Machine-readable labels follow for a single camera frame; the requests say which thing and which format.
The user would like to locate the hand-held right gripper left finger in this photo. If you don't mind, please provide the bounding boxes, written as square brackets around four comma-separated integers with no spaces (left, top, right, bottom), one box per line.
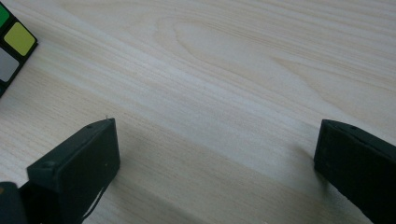
[19,117,121,224]

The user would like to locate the multicoloured puzzle cube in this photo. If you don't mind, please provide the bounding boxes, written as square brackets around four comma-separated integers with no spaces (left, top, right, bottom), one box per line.
[0,3,39,99]

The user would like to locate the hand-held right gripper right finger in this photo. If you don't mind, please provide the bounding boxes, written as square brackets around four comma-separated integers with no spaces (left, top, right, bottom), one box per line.
[313,119,396,224]

